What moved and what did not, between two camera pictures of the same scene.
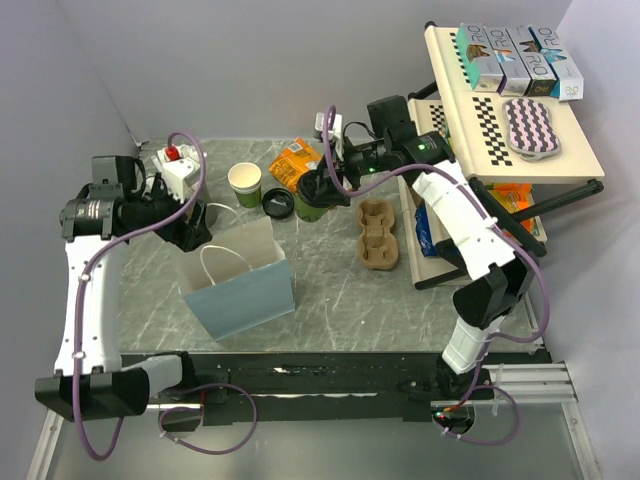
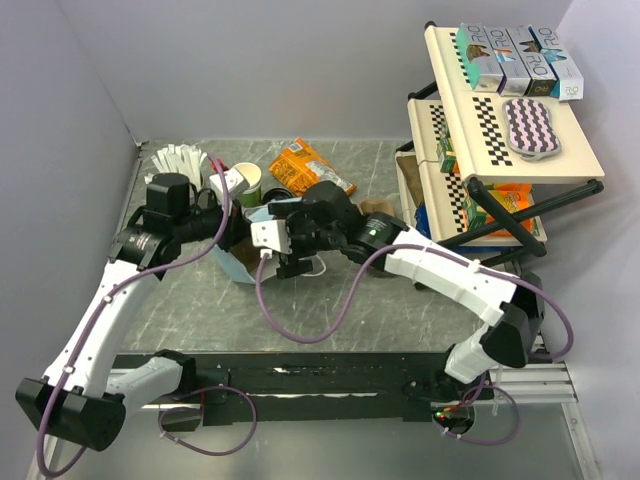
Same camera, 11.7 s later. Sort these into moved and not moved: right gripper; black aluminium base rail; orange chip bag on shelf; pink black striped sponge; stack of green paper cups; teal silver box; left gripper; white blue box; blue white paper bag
Moved: left gripper; blue white paper bag; right gripper
Not moved: black aluminium base rail; teal silver box; stack of green paper cups; pink black striped sponge; white blue box; orange chip bag on shelf
